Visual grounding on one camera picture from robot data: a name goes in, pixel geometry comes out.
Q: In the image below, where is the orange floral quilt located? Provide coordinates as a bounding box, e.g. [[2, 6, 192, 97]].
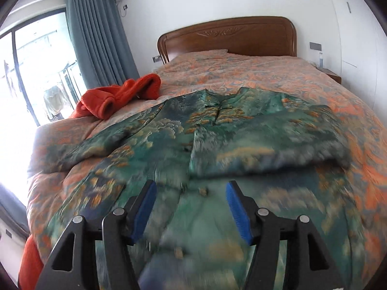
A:
[[27, 49, 387, 290]]

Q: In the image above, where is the orange blanket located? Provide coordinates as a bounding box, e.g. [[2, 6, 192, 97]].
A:
[[18, 236, 45, 290]]

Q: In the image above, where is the green patterned padded jacket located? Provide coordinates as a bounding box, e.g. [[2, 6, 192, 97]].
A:
[[45, 87, 368, 290]]

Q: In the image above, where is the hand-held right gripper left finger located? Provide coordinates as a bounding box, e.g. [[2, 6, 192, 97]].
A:
[[36, 180, 158, 290]]

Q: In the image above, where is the white wardrobe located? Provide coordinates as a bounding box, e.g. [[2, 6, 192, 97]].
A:
[[322, 0, 387, 118]]

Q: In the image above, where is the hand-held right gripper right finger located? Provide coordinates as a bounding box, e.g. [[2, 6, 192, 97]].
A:
[[226, 180, 346, 290]]

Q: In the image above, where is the wooden headboard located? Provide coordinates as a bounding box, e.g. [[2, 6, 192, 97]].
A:
[[157, 16, 298, 65]]

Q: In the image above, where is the grey-blue curtain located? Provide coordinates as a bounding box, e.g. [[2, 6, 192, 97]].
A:
[[66, 0, 140, 89]]

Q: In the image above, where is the orange knitted sweater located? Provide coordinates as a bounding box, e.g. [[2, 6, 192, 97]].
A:
[[71, 74, 162, 119]]

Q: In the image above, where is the glass balcony door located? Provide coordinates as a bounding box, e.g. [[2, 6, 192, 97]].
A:
[[0, 6, 83, 127]]

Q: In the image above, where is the wooden nightstand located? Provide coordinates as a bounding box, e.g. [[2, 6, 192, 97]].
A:
[[322, 68, 342, 84]]

